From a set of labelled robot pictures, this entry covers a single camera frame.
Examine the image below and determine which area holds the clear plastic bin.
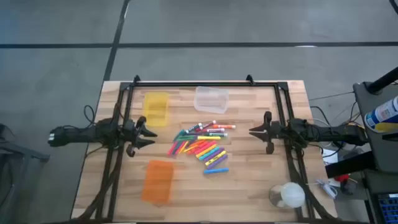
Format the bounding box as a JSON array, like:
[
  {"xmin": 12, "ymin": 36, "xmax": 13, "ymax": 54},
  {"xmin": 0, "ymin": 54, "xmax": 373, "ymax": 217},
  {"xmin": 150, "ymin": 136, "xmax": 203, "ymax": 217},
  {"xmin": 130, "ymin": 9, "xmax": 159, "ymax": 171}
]
[{"xmin": 193, "ymin": 86, "xmax": 230, "ymax": 114}]

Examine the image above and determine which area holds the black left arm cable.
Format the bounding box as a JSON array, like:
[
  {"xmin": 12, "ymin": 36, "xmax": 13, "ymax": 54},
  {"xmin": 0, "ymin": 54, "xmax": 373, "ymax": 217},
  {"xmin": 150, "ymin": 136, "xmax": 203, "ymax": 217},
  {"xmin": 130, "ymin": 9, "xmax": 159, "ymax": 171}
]
[{"xmin": 83, "ymin": 105, "xmax": 96, "ymax": 126}]

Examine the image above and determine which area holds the dark metal stand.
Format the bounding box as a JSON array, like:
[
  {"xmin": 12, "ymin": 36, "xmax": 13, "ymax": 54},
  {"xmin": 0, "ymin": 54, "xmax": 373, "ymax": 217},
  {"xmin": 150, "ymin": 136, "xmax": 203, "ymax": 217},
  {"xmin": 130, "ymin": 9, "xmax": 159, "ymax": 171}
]
[{"xmin": 0, "ymin": 123, "xmax": 50, "ymax": 224}]

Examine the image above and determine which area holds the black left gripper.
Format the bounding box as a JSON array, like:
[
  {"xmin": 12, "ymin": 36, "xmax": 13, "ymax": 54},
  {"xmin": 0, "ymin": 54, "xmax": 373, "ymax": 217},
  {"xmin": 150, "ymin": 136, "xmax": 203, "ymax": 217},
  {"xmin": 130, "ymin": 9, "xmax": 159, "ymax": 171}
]
[{"xmin": 123, "ymin": 116, "xmax": 158, "ymax": 157}]

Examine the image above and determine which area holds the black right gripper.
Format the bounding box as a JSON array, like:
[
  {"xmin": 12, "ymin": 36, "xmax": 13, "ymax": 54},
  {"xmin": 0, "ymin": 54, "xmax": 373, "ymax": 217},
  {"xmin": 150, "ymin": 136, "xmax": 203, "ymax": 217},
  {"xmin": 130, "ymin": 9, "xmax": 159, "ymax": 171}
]
[{"xmin": 248, "ymin": 111, "xmax": 290, "ymax": 155}]

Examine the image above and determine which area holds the laptop keyboard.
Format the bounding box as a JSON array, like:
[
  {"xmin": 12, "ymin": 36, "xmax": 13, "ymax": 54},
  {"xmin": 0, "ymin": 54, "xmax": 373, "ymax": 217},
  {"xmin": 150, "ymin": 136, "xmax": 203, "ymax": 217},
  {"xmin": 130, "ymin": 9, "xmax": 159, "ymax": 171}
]
[{"xmin": 377, "ymin": 192, "xmax": 398, "ymax": 224}]

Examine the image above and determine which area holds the slim cyan highlighter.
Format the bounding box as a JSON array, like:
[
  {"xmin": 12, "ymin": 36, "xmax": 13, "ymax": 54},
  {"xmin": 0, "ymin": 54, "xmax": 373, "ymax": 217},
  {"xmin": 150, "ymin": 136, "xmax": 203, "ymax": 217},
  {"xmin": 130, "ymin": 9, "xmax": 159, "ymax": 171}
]
[{"xmin": 173, "ymin": 129, "xmax": 187, "ymax": 142}]

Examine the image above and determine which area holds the red whiteboard marker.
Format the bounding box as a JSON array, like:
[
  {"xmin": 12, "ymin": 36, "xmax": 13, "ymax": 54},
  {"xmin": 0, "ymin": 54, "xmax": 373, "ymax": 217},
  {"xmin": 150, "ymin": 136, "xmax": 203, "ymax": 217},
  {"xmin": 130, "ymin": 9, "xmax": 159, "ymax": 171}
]
[{"xmin": 195, "ymin": 119, "xmax": 217, "ymax": 131}]

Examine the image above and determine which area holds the red highlighter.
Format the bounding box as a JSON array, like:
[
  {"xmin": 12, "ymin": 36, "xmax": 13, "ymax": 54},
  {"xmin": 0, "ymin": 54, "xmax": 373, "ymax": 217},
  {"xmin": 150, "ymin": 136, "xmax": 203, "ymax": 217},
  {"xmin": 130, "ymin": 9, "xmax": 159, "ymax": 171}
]
[{"xmin": 188, "ymin": 141, "xmax": 211, "ymax": 156}]

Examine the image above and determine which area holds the grey equipment cart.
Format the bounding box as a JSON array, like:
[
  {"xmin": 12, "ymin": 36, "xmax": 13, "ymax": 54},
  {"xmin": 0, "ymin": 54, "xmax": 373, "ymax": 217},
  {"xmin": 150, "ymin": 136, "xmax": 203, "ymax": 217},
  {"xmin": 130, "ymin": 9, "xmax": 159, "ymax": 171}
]
[{"xmin": 353, "ymin": 81, "xmax": 398, "ymax": 174}]

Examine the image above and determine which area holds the orange highlighter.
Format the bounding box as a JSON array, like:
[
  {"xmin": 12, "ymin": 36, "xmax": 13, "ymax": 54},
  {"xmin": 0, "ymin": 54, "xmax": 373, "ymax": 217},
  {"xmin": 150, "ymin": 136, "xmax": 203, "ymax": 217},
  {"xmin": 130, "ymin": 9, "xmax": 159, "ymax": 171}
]
[{"xmin": 187, "ymin": 139, "xmax": 206, "ymax": 151}]

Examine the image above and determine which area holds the orange translucent plastic bin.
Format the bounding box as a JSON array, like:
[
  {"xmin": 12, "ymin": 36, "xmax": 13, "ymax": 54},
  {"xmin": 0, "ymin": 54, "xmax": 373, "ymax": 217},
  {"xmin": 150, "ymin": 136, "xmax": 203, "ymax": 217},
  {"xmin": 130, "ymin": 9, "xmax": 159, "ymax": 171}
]
[{"xmin": 141, "ymin": 159, "xmax": 175, "ymax": 205}]

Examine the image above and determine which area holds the orange-yellow highlighter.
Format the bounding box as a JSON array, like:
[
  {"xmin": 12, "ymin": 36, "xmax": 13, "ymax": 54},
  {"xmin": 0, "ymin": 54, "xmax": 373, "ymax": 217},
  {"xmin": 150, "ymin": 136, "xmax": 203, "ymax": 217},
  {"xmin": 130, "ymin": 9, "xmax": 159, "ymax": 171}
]
[{"xmin": 195, "ymin": 143, "xmax": 218, "ymax": 159}]

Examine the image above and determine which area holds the white paper sheet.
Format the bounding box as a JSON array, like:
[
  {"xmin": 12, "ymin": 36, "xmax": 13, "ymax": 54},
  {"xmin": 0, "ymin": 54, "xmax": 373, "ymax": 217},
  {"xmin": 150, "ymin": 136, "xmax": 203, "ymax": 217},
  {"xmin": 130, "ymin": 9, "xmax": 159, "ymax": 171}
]
[{"xmin": 322, "ymin": 148, "xmax": 340, "ymax": 165}]

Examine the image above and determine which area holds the black pole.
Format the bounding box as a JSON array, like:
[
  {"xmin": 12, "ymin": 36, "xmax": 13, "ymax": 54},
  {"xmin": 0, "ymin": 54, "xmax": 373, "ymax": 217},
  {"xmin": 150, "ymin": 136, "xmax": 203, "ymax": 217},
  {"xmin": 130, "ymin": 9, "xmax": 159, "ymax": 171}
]
[{"xmin": 366, "ymin": 67, "xmax": 398, "ymax": 95}]

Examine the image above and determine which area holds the thin grey floor cable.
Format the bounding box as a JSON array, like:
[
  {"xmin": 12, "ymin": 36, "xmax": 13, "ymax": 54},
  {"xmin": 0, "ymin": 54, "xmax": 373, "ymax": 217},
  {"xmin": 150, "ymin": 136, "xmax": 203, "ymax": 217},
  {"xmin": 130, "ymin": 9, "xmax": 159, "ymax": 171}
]
[{"xmin": 308, "ymin": 91, "xmax": 355, "ymax": 101}]

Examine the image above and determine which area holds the blue and white spray can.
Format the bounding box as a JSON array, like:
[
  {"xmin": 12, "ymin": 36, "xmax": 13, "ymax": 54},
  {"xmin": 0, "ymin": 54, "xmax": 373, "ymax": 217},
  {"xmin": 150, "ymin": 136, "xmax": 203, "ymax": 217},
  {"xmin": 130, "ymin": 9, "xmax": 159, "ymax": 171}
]
[{"xmin": 364, "ymin": 95, "xmax": 398, "ymax": 133}]

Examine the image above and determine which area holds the yellow translucent plastic bin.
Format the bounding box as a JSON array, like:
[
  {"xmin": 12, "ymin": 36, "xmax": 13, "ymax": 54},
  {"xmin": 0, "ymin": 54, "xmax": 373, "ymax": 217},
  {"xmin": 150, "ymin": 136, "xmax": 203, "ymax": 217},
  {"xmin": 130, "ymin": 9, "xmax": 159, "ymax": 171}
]
[{"xmin": 142, "ymin": 91, "xmax": 170, "ymax": 128}]

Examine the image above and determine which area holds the blue whiteboard marker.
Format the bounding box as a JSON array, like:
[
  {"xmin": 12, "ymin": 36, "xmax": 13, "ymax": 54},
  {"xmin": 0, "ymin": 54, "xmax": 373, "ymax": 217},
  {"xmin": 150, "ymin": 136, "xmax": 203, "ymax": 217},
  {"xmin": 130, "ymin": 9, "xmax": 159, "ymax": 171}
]
[{"xmin": 185, "ymin": 123, "xmax": 203, "ymax": 134}]

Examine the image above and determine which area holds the black strap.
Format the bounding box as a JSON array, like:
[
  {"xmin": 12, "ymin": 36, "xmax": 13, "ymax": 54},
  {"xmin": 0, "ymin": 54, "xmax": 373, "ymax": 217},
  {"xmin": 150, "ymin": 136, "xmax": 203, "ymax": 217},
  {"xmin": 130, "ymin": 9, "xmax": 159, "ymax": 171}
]
[{"xmin": 325, "ymin": 151, "xmax": 377, "ymax": 179}]

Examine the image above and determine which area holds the white cable bundle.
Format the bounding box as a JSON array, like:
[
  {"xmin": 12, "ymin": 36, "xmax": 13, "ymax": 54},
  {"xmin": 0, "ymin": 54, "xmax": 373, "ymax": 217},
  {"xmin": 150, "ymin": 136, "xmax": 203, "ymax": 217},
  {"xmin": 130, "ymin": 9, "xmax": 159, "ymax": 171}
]
[{"xmin": 315, "ymin": 177, "xmax": 338, "ymax": 200}]

